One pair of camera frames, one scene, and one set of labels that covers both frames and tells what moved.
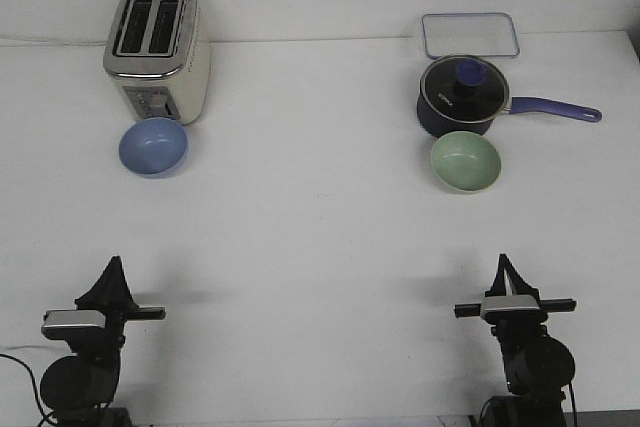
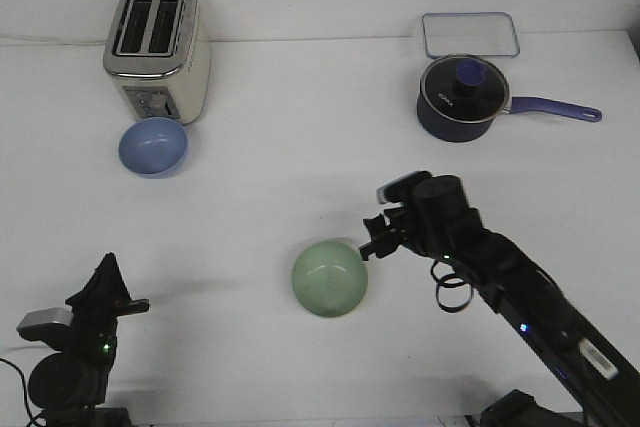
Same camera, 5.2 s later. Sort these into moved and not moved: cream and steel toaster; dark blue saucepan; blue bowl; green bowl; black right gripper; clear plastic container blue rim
Moved: black right gripper; green bowl
Not moved: dark blue saucepan; clear plastic container blue rim; cream and steel toaster; blue bowl
